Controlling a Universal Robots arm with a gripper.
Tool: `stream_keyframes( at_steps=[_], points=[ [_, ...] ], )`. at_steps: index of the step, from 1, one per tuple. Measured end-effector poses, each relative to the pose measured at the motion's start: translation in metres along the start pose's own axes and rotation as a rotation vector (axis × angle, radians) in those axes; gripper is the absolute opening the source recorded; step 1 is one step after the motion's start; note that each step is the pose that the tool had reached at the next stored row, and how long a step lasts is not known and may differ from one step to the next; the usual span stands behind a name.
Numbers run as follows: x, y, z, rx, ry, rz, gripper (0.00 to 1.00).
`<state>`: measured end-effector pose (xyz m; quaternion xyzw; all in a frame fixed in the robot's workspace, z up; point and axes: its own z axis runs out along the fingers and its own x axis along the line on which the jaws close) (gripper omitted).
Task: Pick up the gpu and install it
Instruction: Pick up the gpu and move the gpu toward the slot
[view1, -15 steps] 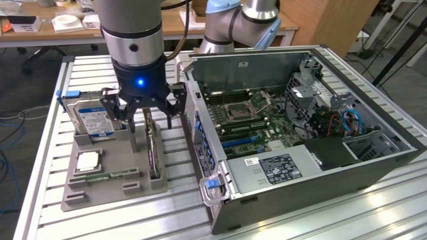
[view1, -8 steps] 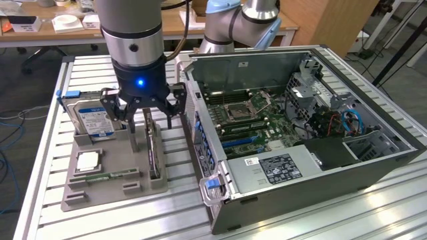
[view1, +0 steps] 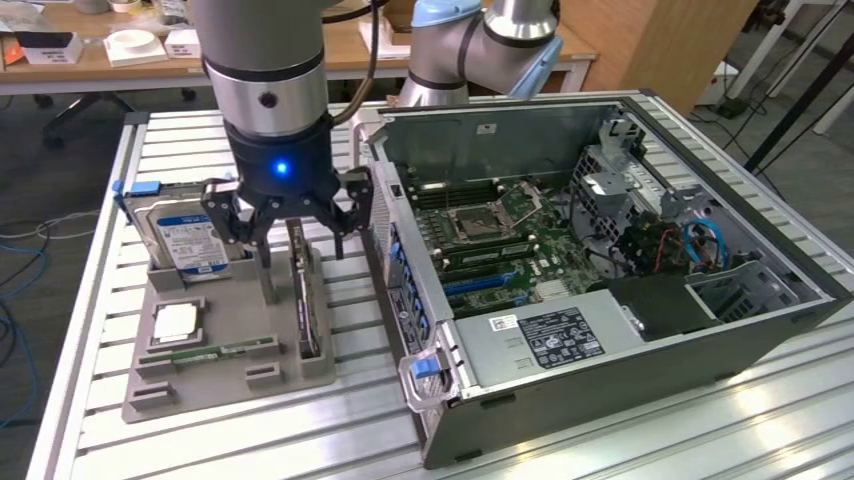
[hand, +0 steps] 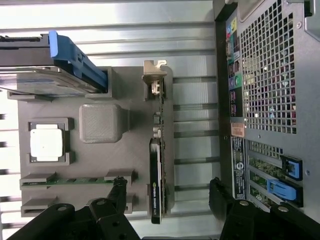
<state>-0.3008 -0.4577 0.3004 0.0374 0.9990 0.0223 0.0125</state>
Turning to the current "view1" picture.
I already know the white paper stack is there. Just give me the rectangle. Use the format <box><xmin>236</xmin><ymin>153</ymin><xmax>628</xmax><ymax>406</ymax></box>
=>
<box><xmin>357</xmin><ymin>20</ymin><xmax>412</xmax><ymax>60</ymax></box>

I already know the green motherboard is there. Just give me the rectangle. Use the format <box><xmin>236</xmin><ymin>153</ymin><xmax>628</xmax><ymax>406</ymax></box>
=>
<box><xmin>399</xmin><ymin>169</ymin><xmax>606</xmax><ymax>321</ymax></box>

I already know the clear plastic bag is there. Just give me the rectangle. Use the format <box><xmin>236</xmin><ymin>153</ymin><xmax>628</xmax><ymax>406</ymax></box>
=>
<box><xmin>143</xmin><ymin>0</ymin><xmax>195</xmax><ymax>27</ymax></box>

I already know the blue case latch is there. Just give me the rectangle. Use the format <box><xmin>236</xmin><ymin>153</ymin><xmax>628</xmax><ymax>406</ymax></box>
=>
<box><xmin>411</xmin><ymin>355</ymin><xmax>448</xmax><ymax>385</ymax></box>

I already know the wooden cabinet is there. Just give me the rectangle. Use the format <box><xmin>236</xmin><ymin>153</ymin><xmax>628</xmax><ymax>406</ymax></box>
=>
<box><xmin>563</xmin><ymin>0</ymin><xmax>762</xmax><ymax>116</ymax></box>

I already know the white box black lid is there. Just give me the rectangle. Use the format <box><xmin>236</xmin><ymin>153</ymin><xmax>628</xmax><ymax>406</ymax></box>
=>
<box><xmin>12</xmin><ymin>30</ymin><xmax>85</xmax><ymax>66</ymax></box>

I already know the cardboard box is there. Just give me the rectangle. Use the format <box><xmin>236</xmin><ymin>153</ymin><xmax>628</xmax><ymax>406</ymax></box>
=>
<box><xmin>383</xmin><ymin>0</ymin><xmax>416</xmax><ymax>34</ymax></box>

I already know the CPU socket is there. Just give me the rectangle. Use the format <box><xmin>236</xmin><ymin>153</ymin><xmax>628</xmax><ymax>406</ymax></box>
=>
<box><xmin>447</xmin><ymin>202</ymin><xmax>519</xmax><ymax>241</ymax></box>

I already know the green RAM stick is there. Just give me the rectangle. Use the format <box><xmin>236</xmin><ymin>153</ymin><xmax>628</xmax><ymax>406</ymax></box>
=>
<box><xmin>140</xmin><ymin>335</ymin><xmax>279</xmax><ymax>366</ymax></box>

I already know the black chair base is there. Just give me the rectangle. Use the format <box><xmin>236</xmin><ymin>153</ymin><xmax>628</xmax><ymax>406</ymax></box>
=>
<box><xmin>32</xmin><ymin>87</ymin><xmax>199</xmax><ymax>150</ymax></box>

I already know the small white box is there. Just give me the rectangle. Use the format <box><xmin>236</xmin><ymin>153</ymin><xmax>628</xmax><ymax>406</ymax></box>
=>
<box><xmin>163</xmin><ymin>27</ymin><xmax>201</xmax><ymax>60</ymax></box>

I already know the metal drive cage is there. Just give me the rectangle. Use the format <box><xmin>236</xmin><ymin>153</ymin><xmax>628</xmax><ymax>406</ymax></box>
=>
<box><xmin>684</xmin><ymin>259</ymin><xmax>802</xmax><ymax>324</ymax></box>

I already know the open black PC case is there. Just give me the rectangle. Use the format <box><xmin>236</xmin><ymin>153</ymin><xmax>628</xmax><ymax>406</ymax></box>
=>
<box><xmin>349</xmin><ymin>97</ymin><xmax>854</xmax><ymax>471</ymax></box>

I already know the hard disk with blue rails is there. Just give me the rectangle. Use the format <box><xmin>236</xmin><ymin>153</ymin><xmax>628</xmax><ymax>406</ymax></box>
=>
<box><xmin>111</xmin><ymin>177</ymin><xmax>241</xmax><ymax>287</ymax></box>

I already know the blue floor cable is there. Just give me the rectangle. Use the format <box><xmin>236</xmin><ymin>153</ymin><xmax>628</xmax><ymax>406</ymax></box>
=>
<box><xmin>0</xmin><ymin>239</ymin><xmax>53</xmax><ymax>431</ymax></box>

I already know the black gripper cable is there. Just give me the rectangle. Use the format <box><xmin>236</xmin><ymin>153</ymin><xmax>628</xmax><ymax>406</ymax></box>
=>
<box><xmin>319</xmin><ymin>0</ymin><xmax>385</xmax><ymax>126</ymax></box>

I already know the silver CPU chip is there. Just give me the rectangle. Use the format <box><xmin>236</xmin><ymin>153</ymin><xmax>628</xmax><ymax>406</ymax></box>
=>
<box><xmin>149</xmin><ymin>303</ymin><xmax>201</xmax><ymax>346</ymax></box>

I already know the blue wire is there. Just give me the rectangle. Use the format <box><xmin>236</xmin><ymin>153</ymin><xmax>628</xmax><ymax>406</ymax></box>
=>
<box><xmin>679</xmin><ymin>217</ymin><xmax>730</xmax><ymax>274</ymax></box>

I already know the metal disk bay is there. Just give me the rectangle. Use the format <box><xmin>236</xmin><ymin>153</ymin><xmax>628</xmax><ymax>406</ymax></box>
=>
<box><xmin>570</xmin><ymin>143</ymin><xmax>668</xmax><ymax>236</ymax></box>

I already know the black stand pole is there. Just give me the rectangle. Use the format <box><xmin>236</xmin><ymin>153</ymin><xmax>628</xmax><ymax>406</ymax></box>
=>
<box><xmin>743</xmin><ymin>29</ymin><xmax>854</xmax><ymax>174</ymax></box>

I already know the white floor cable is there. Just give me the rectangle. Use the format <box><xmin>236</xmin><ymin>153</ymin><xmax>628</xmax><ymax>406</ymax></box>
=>
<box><xmin>0</xmin><ymin>209</ymin><xmax>101</xmax><ymax>241</ymax></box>

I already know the red wire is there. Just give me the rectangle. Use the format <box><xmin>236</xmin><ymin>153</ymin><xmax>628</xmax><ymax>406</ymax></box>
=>
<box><xmin>655</xmin><ymin>227</ymin><xmax>683</xmax><ymax>271</ymax></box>

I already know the metal socket cover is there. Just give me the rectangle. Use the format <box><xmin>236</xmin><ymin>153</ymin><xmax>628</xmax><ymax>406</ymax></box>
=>
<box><xmin>496</xmin><ymin>180</ymin><xmax>546</xmax><ymax>221</ymax></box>

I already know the black floor box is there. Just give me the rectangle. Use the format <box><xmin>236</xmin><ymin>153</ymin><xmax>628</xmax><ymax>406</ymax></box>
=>
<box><xmin>714</xmin><ymin>98</ymin><xmax>754</xmax><ymax>120</ymax></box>

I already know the blue expansion slot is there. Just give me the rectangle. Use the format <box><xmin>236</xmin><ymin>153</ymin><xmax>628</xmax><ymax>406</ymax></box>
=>
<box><xmin>441</xmin><ymin>272</ymin><xmax>519</xmax><ymax>297</ymax></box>

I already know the wooden desk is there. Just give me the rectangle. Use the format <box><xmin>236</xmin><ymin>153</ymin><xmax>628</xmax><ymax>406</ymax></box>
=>
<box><xmin>0</xmin><ymin>0</ymin><xmax>600</xmax><ymax>109</ymax></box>

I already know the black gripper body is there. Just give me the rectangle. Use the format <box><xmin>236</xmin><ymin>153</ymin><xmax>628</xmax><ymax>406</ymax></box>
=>
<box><xmin>223</xmin><ymin>112</ymin><xmax>340</xmax><ymax>217</ymax></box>

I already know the grey parts rack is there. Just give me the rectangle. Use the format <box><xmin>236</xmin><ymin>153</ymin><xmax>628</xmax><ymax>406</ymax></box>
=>
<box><xmin>119</xmin><ymin>214</ymin><xmax>339</xmax><ymax>425</ymax></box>

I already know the graphics card with metal bracket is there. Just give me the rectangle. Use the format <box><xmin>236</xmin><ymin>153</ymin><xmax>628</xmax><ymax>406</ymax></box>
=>
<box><xmin>283</xmin><ymin>215</ymin><xmax>325</xmax><ymax>359</ymax></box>

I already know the grey power supply unit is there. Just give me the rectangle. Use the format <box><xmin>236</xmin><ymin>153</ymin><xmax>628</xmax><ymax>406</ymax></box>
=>
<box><xmin>439</xmin><ymin>289</ymin><xmax>646</xmax><ymax>392</ymax></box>

